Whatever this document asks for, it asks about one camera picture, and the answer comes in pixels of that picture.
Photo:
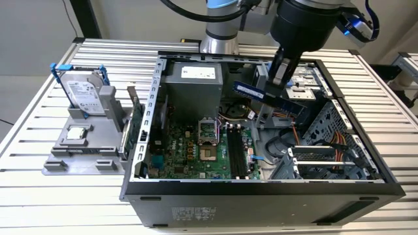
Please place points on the black PC case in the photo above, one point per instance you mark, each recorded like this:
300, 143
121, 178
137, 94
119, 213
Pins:
229, 208

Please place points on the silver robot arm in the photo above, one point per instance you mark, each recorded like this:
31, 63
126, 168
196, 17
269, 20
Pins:
218, 29

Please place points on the locking lever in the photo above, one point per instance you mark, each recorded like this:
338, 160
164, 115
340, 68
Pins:
217, 133

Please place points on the grey metal drive cage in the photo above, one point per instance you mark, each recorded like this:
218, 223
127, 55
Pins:
301, 94

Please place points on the grey power supply unit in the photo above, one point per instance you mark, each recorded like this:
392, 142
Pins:
193, 98

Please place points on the hard disk in blue carrier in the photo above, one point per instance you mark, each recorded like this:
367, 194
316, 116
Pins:
83, 93

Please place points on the aluminium side table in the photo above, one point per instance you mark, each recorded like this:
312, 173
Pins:
407, 61

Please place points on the green motherboard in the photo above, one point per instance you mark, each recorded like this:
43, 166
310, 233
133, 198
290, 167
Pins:
177, 156

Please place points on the grey parts rack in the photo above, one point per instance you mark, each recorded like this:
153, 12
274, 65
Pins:
98, 137

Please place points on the black round speaker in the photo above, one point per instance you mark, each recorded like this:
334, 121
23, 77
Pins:
236, 110

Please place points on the silver CPU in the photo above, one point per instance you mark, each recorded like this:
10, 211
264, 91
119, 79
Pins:
77, 133

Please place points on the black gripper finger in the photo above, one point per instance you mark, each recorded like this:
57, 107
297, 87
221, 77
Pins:
273, 94
296, 61

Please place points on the black vertical post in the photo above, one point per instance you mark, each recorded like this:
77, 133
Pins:
86, 19

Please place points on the CPU socket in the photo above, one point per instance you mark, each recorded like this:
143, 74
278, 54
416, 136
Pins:
209, 153

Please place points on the blue plastic drive latch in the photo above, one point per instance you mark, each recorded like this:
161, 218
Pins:
289, 84

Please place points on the black RAM slot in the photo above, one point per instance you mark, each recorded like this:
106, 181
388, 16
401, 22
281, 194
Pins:
233, 151
241, 151

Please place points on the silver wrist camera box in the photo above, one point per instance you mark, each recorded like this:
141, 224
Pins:
360, 31

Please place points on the disk bay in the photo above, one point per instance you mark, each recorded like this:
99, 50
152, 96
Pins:
313, 155

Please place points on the green graphics card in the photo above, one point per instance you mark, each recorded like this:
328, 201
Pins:
135, 127

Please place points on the yellow tipped black bar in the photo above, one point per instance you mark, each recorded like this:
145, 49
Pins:
189, 39

